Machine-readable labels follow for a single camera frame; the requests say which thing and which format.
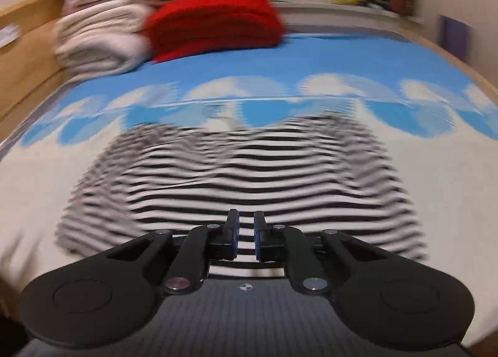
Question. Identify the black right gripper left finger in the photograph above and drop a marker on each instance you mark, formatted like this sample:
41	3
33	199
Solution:
104	298

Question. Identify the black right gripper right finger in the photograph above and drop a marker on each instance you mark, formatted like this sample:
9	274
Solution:
388	300

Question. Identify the black white striped hoodie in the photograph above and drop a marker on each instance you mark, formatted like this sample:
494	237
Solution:
318	172

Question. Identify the blue white patterned bedsheet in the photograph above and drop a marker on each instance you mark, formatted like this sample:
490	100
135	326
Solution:
438	128

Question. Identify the white folded quilt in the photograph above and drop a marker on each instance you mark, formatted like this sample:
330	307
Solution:
95	38

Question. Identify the purple box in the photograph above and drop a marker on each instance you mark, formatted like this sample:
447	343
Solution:
455	37

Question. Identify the red folded blanket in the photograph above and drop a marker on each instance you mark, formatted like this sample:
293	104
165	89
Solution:
182	28

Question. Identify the wooden bed frame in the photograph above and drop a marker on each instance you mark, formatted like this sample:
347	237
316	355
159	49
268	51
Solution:
29	70

